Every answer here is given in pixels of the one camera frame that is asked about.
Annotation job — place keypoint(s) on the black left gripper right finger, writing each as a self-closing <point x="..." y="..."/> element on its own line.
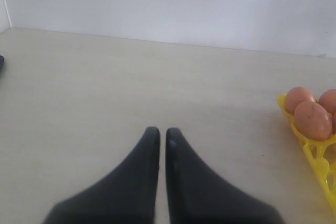
<point x="196" y="194"/>

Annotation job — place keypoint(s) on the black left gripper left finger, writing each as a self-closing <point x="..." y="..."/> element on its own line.
<point x="125" y="195"/>

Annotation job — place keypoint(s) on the yellow plastic egg tray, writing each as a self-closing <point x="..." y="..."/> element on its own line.
<point x="318" y="155"/>

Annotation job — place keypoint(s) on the brown egg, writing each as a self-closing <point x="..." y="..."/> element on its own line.
<point x="313" y="121"/>
<point x="334" y="123"/>

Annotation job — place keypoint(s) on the brown egg packed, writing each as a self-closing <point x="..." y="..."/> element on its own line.
<point x="295" y="96"/>
<point x="328" y="101"/>

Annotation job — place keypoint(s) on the dark cloth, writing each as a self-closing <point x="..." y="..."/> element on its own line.
<point x="2" y="61"/>

